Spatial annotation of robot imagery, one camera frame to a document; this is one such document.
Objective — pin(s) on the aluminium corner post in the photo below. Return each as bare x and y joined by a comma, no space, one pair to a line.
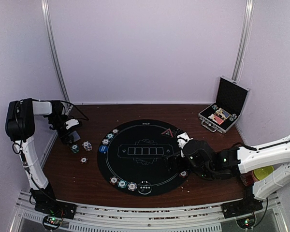
245,34
53,50

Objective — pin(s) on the aluminium right corner post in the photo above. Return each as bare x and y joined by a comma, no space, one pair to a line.
245,34

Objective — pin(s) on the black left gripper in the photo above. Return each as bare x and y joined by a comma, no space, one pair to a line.
62,135

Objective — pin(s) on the red patterned bowl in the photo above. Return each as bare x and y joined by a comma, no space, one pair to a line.
248,179

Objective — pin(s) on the black round poker mat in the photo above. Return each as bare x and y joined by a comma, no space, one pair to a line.
135,154

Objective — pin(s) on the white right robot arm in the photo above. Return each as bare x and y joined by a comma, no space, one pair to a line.
254,157

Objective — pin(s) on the aluminium front rail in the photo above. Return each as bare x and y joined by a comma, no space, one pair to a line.
198,218

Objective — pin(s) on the green 50 poker chip stack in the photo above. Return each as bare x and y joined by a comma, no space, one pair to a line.
74,148

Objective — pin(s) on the red poker chip stack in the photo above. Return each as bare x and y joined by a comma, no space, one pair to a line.
84,160

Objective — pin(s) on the red card deck in case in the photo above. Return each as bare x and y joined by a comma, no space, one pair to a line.
217,119

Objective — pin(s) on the red triangular button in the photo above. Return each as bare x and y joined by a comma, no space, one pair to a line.
168,133

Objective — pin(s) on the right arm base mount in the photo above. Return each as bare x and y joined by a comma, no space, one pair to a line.
241,207

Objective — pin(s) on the yellow-green plastic bowl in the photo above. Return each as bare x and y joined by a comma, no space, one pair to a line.
262,173

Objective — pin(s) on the blue round blind button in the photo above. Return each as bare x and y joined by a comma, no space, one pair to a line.
103,149

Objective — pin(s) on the blue-backed playing card deck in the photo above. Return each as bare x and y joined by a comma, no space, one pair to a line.
74,136

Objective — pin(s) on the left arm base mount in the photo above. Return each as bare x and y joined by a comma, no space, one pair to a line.
58,209

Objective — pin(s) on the aluminium poker chip case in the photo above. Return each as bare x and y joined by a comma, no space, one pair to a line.
229,104

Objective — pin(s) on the aluminium left corner post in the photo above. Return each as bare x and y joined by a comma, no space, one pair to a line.
53,50

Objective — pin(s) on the red-white single poker chip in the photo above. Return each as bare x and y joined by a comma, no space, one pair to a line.
115,131

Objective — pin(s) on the green-white single poker chip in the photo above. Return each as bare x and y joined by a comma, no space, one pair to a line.
110,136

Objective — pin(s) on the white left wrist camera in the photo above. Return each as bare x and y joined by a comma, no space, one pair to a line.
71,123

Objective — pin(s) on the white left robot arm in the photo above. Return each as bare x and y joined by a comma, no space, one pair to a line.
20,128

